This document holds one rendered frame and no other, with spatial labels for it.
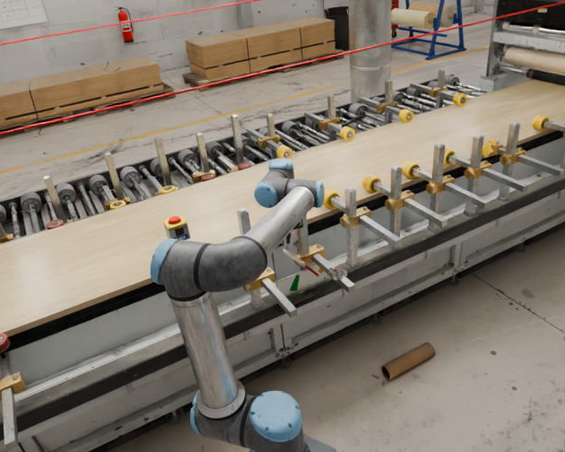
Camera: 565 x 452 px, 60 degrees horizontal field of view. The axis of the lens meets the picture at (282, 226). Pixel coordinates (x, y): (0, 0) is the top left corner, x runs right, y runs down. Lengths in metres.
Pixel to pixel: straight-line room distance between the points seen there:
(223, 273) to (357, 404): 1.64
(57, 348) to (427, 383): 1.77
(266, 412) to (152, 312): 0.86
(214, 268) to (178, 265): 0.09
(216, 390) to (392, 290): 1.73
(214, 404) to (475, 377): 1.65
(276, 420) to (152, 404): 1.18
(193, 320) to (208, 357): 0.14
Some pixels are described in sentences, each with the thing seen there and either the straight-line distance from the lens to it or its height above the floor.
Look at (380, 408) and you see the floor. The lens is 2.64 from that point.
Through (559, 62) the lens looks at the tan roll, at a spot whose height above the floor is 1.07.
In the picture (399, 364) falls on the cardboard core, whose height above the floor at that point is 0.08.
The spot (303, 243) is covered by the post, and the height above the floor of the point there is 0.93.
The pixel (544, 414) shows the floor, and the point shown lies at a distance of 2.78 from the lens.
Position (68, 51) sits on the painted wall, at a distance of 8.86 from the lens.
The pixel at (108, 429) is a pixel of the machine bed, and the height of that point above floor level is 0.17.
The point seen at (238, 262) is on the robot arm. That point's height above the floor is 1.42.
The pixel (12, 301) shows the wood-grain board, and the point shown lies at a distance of 2.27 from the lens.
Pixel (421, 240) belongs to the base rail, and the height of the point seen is 0.70.
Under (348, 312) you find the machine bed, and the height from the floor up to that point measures 0.17.
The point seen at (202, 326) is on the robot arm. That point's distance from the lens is 1.30.
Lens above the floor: 2.08
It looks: 31 degrees down
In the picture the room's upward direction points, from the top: 6 degrees counter-clockwise
